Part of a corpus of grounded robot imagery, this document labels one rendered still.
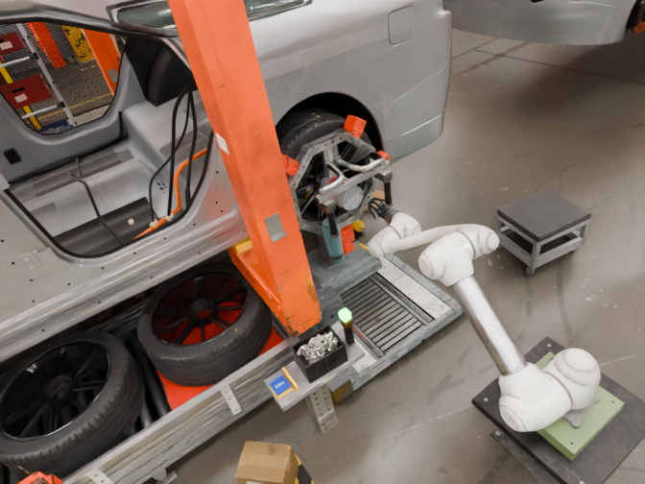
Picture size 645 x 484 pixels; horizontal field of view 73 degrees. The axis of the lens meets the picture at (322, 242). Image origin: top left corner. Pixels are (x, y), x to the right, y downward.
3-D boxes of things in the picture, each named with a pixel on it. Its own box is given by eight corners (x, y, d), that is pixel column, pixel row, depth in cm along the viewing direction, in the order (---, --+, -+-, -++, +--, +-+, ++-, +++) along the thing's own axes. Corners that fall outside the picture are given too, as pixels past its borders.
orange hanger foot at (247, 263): (258, 250, 251) (242, 200, 229) (306, 301, 215) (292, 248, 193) (232, 263, 245) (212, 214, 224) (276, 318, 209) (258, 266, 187)
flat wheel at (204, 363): (221, 276, 277) (208, 248, 262) (298, 319, 240) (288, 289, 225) (131, 350, 242) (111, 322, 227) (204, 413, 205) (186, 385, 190)
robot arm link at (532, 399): (582, 412, 153) (535, 446, 147) (552, 409, 168) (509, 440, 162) (465, 223, 169) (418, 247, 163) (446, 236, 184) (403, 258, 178)
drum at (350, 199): (342, 188, 238) (338, 165, 229) (366, 204, 224) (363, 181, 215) (320, 199, 234) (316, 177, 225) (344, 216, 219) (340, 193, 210)
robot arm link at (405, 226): (402, 206, 230) (383, 221, 227) (423, 219, 219) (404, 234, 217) (406, 221, 238) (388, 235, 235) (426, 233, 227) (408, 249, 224)
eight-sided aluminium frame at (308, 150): (374, 203, 258) (365, 115, 223) (381, 207, 253) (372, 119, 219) (296, 245, 239) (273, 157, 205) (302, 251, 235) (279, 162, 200)
